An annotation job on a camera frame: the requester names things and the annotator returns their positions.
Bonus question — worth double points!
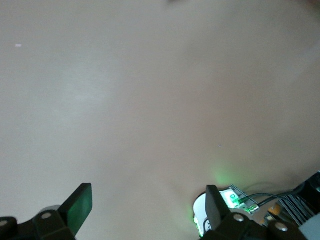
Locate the black base cables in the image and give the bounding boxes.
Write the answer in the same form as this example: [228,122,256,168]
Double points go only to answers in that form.
[239,183,307,208]

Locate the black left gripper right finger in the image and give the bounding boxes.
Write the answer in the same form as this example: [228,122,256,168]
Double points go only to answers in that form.
[201,184,305,240]

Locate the brown paper table cover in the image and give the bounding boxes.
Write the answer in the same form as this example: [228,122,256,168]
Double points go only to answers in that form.
[0,0,320,240]

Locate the orange snack packets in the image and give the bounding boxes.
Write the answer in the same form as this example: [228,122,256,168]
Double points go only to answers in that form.
[267,202,285,217]

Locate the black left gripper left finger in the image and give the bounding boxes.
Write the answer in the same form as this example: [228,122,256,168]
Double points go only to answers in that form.
[0,183,94,240]

